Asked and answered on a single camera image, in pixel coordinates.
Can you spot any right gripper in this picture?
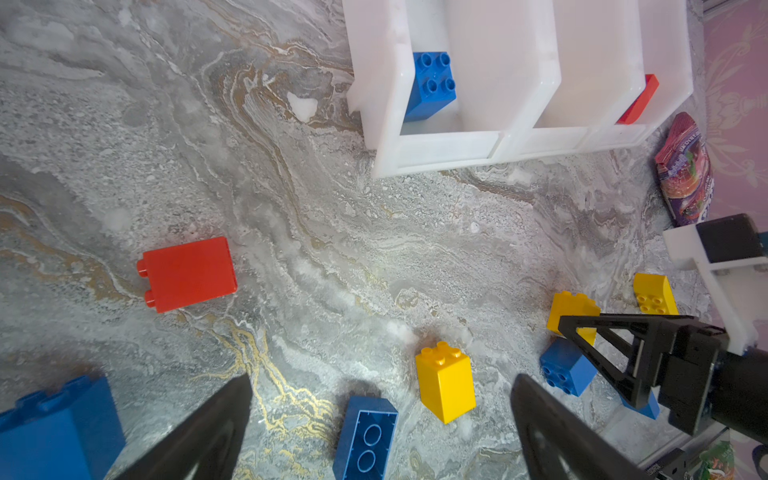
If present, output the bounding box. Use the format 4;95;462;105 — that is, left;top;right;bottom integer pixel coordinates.
557;313;768;437

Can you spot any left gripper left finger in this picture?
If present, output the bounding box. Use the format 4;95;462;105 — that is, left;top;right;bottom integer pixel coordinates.
119;374;253;479

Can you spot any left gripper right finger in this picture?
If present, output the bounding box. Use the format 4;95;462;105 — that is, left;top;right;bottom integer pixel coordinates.
510;374;647;479

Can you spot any red long lego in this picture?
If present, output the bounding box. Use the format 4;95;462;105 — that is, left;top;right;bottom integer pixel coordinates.
617;74;660;125

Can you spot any blue square lego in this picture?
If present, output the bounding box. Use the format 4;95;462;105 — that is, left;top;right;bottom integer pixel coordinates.
404;51;457;123

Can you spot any blue lego front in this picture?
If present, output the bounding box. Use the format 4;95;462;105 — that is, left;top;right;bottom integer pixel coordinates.
621;390;661;420

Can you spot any blue lego center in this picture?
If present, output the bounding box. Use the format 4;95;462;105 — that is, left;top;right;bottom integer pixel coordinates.
539;337;597;397

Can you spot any yellow lego far right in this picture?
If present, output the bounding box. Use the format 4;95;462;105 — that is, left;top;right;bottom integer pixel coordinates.
633;273;679;315

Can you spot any yellow lego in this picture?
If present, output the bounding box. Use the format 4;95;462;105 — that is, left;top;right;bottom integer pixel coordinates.
415;341;476;424
547;291;601;336
633;273;679;315

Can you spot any yellow lego center right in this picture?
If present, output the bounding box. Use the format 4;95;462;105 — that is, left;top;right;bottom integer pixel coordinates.
547;291;601;336

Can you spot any food packet bag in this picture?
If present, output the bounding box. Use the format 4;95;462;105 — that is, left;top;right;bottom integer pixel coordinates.
692;441;735;480

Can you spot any blue lego left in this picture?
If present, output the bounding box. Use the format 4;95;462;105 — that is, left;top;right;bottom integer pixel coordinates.
1;376;126;479

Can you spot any blue long lego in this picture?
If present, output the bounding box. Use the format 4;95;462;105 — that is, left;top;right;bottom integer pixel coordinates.
333;396;398;480

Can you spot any purple candy bag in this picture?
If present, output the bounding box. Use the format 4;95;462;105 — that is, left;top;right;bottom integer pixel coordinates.
655;112;715;227

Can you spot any white middle bin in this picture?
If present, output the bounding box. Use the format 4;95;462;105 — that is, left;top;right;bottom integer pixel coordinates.
443;0;592;163

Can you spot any white bin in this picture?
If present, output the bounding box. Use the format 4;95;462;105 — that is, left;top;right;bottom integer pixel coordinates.
443;0;592;163
551;0;695;151
342;1;501;178

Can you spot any white right bin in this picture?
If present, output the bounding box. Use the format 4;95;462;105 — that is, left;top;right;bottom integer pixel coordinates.
551;0;695;151

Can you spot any white left bin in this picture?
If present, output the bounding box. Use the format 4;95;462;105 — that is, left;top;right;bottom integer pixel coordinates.
342;1;501;178

